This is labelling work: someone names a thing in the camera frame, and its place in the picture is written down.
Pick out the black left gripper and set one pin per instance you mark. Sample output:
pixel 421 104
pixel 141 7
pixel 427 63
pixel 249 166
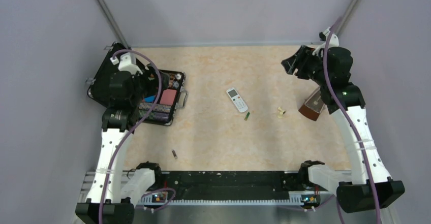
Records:
pixel 153 84

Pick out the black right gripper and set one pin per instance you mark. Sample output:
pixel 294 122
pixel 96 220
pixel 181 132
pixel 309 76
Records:
pixel 299 60

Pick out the white remote control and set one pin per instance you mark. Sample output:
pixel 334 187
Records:
pixel 237 100

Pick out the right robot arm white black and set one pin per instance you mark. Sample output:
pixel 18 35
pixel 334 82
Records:
pixel 370 185

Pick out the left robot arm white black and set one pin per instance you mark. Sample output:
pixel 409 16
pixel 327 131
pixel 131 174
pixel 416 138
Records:
pixel 107 201

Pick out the blue dealer chip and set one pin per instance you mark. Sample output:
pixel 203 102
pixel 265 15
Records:
pixel 150 99

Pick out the black poker chip case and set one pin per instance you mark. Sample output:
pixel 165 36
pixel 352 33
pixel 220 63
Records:
pixel 126 118

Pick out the purple poker chip stack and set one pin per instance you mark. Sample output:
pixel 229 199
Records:
pixel 160 113

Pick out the brown wooden metronome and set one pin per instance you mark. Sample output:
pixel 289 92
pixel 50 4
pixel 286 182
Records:
pixel 313 106

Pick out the red card deck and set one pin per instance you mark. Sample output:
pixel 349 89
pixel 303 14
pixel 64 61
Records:
pixel 168 97

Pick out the cream chess piece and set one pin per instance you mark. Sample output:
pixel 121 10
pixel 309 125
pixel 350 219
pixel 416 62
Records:
pixel 281 112

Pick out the green AA battery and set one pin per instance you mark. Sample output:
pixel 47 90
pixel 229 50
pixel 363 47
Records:
pixel 247 116

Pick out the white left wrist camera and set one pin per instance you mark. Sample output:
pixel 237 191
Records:
pixel 127 62

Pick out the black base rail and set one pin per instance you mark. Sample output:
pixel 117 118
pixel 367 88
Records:
pixel 235 185

